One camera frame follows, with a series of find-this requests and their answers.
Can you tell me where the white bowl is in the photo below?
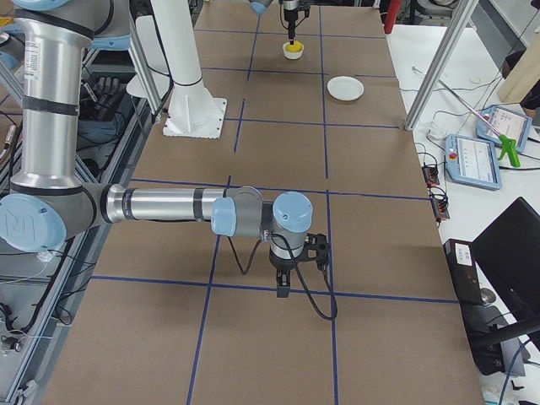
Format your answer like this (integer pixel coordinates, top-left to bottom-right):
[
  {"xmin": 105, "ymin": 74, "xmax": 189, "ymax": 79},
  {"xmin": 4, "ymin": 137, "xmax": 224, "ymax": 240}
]
[{"xmin": 282, "ymin": 44, "xmax": 305, "ymax": 60}]

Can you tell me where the green handled reacher grabber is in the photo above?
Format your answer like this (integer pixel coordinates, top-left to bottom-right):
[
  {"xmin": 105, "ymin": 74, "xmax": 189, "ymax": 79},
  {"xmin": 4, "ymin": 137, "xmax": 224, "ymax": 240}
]
[{"xmin": 438, "ymin": 79, "xmax": 521, "ymax": 168}]

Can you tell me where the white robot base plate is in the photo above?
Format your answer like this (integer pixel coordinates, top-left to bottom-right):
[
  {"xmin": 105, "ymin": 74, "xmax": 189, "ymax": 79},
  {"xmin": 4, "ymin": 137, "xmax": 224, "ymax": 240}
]
[{"xmin": 163, "ymin": 98, "xmax": 227, "ymax": 139}]

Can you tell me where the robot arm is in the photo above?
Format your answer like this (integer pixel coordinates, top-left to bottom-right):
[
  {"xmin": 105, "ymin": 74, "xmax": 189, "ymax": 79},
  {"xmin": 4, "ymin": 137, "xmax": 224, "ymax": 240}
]
[
  {"xmin": 1, "ymin": 1, "xmax": 312, "ymax": 298},
  {"xmin": 249, "ymin": 0, "xmax": 300, "ymax": 46}
]

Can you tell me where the black laptop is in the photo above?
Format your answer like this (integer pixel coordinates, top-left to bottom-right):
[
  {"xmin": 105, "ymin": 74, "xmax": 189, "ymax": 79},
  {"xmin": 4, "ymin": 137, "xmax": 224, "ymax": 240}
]
[{"xmin": 471, "ymin": 197, "xmax": 539, "ymax": 320}]

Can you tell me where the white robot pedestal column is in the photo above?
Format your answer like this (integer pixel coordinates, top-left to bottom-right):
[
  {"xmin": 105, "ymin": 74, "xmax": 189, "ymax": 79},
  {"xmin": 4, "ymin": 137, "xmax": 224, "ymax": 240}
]
[{"xmin": 151, "ymin": 0, "xmax": 203, "ymax": 86}]

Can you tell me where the teach pendant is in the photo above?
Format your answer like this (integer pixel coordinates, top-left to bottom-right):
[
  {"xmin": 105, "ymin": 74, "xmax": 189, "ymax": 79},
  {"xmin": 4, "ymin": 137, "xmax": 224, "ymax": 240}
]
[
  {"xmin": 481, "ymin": 105, "xmax": 532, "ymax": 154},
  {"xmin": 445, "ymin": 134, "xmax": 502, "ymax": 190}
]

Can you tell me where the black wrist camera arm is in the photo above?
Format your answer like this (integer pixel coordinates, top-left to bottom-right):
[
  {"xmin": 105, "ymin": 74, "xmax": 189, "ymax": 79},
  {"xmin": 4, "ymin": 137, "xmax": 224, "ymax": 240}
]
[
  {"xmin": 303, "ymin": 233, "xmax": 330, "ymax": 273},
  {"xmin": 297, "ymin": 0, "xmax": 313, "ymax": 19}
]

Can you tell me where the orange electronics board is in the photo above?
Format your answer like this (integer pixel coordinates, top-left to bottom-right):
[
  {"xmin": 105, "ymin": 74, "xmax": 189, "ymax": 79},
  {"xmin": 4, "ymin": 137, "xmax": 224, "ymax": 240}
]
[{"xmin": 422, "ymin": 165, "xmax": 440, "ymax": 187}]

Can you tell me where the yellow lemon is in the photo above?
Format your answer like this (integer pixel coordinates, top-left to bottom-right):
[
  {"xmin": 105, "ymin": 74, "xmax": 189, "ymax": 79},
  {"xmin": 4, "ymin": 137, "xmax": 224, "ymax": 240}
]
[{"xmin": 283, "ymin": 40, "xmax": 303, "ymax": 53}]

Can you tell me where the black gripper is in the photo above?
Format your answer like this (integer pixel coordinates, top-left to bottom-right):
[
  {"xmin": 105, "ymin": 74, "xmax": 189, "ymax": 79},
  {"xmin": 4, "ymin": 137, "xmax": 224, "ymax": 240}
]
[
  {"xmin": 283, "ymin": 8, "xmax": 298, "ymax": 45},
  {"xmin": 270, "ymin": 255, "xmax": 295, "ymax": 298}
]

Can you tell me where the teach pendant near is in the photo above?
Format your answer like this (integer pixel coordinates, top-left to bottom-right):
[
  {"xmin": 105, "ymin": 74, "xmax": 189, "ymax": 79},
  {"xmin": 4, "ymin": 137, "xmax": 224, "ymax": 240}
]
[{"xmin": 445, "ymin": 134, "xmax": 502, "ymax": 190}]

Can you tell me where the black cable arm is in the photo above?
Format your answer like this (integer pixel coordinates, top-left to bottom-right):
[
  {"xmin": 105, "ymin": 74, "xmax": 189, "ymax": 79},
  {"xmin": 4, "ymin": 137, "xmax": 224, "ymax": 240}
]
[{"xmin": 227, "ymin": 235, "xmax": 338, "ymax": 322}]

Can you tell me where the teach pendant far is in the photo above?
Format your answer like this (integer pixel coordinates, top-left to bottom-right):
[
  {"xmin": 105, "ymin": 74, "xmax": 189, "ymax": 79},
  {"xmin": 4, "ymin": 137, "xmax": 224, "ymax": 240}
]
[{"xmin": 481, "ymin": 105, "xmax": 532, "ymax": 154}]

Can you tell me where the white plate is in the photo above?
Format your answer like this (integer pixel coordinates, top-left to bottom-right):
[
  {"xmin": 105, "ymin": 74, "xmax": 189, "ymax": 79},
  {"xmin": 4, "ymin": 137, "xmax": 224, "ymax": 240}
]
[{"xmin": 327, "ymin": 76, "xmax": 365, "ymax": 101}]

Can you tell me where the aluminium frame post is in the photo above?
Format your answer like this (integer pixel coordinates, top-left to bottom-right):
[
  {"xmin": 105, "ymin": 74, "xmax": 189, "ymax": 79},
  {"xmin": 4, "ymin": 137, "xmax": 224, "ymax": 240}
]
[{"xmin": 404, "ymin": 0, "xmax": 478, "ymax": 131}]

